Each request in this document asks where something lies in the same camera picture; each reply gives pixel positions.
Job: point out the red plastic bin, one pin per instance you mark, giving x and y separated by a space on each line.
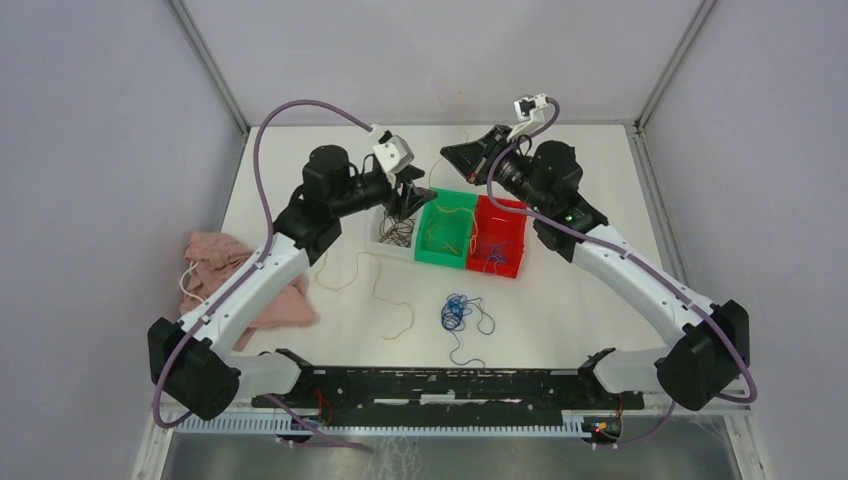
497 240

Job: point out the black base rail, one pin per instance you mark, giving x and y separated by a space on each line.
451 397

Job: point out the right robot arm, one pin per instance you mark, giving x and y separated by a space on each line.
706 348

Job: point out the green plastic bin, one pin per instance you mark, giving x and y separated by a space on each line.
445 229

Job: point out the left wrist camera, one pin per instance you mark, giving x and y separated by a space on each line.
392 153

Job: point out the clear plastic bin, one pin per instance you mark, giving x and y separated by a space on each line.
390 238

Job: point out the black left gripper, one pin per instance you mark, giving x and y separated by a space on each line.
403 207

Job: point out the pink cloth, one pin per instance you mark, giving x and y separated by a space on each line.
213 258

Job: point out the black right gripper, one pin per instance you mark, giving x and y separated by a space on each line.
470 157

